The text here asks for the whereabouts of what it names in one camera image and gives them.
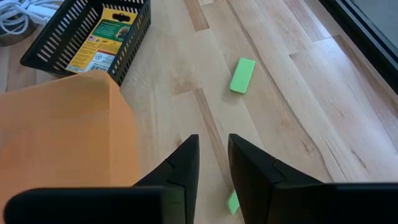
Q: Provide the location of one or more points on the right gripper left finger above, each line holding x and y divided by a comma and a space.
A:
124, 205

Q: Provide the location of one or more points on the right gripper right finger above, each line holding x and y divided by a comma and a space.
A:
295, 202

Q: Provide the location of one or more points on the green eraser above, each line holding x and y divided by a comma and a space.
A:
242, 76
232, 203

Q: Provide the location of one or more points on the orange mesh zipper pouch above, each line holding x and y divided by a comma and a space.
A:
62, 130

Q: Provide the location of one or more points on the yellow crayon box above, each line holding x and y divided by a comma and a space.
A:
99, 46

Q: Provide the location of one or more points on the black slotted plastic basket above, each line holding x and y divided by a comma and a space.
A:
136, 37

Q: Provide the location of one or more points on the black aluminium table frame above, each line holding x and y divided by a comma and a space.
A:
373, 46

